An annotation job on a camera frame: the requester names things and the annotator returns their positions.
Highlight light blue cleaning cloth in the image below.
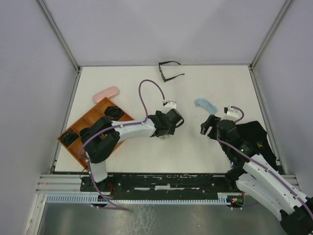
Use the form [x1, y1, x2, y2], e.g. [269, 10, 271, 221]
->
[194, 98, 218, 115]

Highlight pink glasses case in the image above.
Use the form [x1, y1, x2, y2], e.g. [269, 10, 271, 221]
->
[92, 86, 120, 104]

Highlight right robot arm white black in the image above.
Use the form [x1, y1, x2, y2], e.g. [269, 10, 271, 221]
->
[201, 115, 313, 235]

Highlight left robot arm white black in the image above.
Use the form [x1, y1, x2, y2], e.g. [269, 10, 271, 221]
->
[80, 109, 184, 191]

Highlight rolled black tie upper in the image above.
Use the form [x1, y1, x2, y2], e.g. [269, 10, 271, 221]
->
[104, 106, 124, 121]

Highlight rolled black tie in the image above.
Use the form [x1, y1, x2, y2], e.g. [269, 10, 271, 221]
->
[104, 106, 124, 121]
[61, 131, 77, 146]

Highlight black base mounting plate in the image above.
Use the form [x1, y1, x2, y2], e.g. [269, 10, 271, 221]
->
[80, 172, 255, 199]

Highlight orange wooden divided tray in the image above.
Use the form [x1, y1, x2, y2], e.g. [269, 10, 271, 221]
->
[54, 98, 133, 172]

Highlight rolled black tie lower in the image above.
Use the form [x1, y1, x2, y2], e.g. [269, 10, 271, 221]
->
[61, 131, 77, 146]

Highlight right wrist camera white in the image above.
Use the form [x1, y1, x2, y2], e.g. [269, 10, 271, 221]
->
[224, 105, 241, 118]

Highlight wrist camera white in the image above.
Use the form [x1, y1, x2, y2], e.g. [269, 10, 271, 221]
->
[162, 100, 177, 109]
[224, 105, 241, 118]

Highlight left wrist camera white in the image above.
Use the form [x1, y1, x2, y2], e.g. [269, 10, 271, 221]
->
[162, 100, 177, 109]

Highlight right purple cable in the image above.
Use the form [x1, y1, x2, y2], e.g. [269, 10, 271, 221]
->
[216, 105, 313, 221]

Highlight purple cable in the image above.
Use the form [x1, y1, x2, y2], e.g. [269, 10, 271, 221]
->
[78, 79, 169, 211]
[216, 105, 313, 221]

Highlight black frame eyeglasses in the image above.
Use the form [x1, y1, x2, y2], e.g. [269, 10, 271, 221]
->
[158, 60, 185, 83]

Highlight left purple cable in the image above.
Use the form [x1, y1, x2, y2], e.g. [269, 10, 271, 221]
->
[78, 79, 169, 211]

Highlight white slotted cable duct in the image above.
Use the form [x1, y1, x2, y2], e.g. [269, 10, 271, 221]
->
[46, 193, 230, 205]

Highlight aluminium front rail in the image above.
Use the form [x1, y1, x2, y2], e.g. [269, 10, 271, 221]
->
[35, 173, 85, 194]

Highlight right aluminium frame post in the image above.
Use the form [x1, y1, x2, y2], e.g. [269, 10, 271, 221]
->
[249, 0, 294, 71]

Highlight aluminium frame post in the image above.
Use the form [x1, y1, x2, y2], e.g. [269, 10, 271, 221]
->
[249, 0, 294, 71]
[35, 0, 80, 71]

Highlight left aluminium frame post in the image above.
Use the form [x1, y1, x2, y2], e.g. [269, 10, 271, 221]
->
[35, 0, 80, 71]

